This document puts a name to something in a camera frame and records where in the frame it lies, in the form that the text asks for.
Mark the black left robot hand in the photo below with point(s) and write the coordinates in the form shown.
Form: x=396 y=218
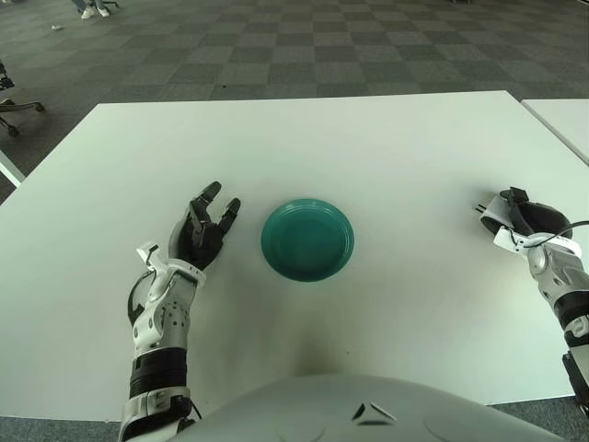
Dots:
x=198 y=241

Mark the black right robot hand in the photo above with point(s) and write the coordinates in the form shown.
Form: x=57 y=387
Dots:
x=543 y=221

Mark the white charger plug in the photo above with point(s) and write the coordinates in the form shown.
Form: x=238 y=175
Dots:
x=497 y=209

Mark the teal green round plate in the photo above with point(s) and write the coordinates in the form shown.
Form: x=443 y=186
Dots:
x=307 y=239

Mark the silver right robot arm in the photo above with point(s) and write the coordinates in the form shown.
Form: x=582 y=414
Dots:
x=561 y=271

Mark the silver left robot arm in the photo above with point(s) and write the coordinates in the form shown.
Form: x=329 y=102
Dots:
x=161 y=322

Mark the white rectangular table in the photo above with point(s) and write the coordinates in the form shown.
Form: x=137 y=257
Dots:
x=9 y=172
x=563 y=122

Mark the grey robot torso shell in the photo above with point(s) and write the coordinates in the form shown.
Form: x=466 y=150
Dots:
x=322 y=410

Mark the black office chair base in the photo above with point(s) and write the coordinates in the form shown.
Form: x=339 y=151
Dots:
x=23 y=106

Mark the white sneaker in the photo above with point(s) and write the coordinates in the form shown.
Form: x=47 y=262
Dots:
x=88 y=14
x=103 y=12

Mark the blue jeans leg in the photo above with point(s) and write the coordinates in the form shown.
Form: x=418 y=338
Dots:
x=98 y=3
x=79 y=4

